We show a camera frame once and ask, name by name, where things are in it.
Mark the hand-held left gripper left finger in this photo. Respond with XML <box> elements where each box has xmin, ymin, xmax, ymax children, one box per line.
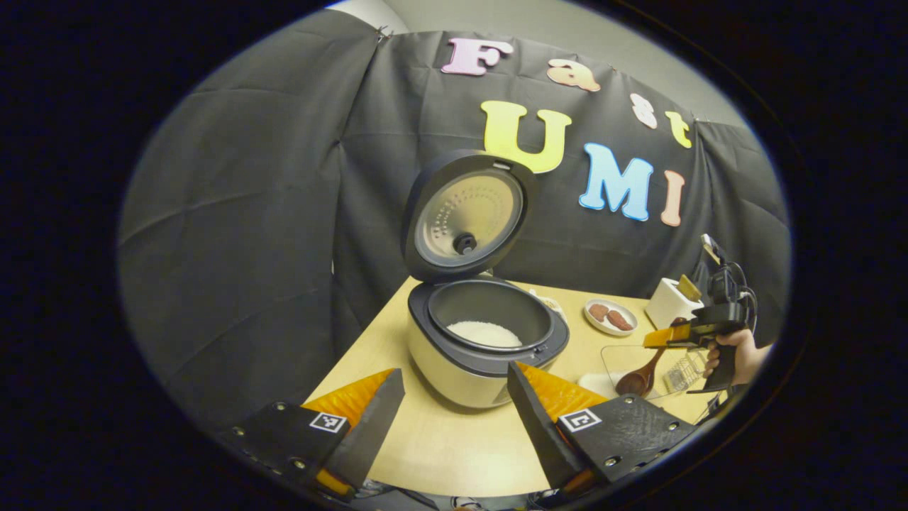
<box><xmin>213</xmin><ymin>368</ymin><xmax>406</xmax><ymax>501</ymax></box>

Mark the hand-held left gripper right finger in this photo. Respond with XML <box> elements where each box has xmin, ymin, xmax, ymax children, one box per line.
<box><xmin>506</xmin><ymin>361</ymin><xmax>699</xmax><ymax>498</ymax></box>

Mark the brown wooden spoon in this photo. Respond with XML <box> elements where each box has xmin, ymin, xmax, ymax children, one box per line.
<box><xmin>615</xmin><ymin>318</ymin><xmax>689</xmax><ymax>398</ymax></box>

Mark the white rice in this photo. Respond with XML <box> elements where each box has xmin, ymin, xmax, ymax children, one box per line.
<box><xmin>577</xmin><ymin>372</ymin><xmax>619</xmax><ymax>398</ymax></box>
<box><xmin>445</xmin><ymin>320</ymin><xmax>524</xmax><ymax>348</ymax></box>

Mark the grey and cream rice cooker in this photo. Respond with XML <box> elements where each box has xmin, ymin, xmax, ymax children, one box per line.
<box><xmin>401</xmin><ymin>149</ymin><xmax>570</xmax><ymax>410</ymax></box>

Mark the white toaster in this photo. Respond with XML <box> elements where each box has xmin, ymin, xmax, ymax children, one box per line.
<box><xmin>644</xmin><ymin>277</ymin><xmax>704</xmax><ymax>331</ymax></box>

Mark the clear plastic container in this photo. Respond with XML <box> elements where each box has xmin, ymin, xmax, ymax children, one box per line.
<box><xmin>577</xmin><ymin>344</ymin><xmax>685</xmax><ymax>402</ymax></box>

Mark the round white plate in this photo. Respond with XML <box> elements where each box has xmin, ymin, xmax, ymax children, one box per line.
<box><xmin>584</xmin><ymin>298</ymin><xmax>639</xmax><ymax>336</ymax></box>

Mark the white divided dish with beans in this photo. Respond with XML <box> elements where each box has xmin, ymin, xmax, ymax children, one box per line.
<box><xmin>528</xmin><ymin>287</ymin><xmax>568</xmax><ymax>324</ymax></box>

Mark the black backdrop cloth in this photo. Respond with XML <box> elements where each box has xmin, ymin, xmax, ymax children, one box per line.
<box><xmin>117</xmin><ymin>9</ymin><xmax>792</xmax><ymax>427</ymax></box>

